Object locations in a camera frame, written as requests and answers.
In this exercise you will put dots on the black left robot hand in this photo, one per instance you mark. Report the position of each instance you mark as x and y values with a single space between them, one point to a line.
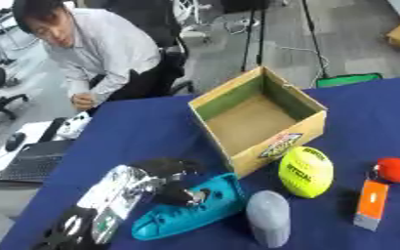
166 182

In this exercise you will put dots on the tan cardboard box green inside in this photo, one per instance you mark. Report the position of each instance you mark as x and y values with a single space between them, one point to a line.
260 120

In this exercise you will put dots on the teal plastic toy boat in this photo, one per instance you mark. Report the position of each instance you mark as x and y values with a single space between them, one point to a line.
192 208

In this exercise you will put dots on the white game controller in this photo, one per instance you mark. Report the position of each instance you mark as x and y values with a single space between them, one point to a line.
75 125

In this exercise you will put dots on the black office chair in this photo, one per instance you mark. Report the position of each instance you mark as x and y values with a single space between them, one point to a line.
169 65

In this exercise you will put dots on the black laptop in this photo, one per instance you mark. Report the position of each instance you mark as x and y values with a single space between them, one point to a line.
35 161

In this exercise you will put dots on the yellow toy football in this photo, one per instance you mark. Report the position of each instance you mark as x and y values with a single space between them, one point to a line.
306 172

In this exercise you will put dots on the person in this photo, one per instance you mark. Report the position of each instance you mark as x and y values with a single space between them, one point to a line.
89 49

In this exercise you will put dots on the black computer mouse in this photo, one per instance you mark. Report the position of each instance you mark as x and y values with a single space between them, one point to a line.
14 141

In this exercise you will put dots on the black tripod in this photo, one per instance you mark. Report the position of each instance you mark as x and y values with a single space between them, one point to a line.
254 32

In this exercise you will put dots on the orange and grey rectangular block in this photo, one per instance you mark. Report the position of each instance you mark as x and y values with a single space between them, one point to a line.
371 205

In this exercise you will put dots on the green bag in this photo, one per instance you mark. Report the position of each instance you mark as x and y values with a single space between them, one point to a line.
348 79

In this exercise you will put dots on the red soft toy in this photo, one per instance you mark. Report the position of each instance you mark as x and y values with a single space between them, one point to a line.
398 170

